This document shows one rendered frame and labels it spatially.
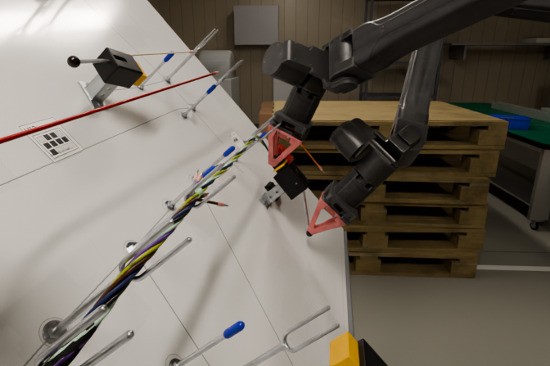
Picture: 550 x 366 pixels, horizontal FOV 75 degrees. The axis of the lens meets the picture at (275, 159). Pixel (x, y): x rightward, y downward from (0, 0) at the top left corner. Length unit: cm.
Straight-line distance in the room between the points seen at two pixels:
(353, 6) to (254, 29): 176
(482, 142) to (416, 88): 160
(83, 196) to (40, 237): 7
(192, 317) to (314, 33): 643
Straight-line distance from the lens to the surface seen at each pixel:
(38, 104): 48
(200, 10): 693
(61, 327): 33
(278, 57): 60
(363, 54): 57
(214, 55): 594
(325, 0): 678
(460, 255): 256
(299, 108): 65
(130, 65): 52
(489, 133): 237
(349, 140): 67
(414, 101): 76
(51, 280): 35
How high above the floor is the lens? 135
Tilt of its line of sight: 16 degrees down
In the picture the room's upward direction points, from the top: straight up
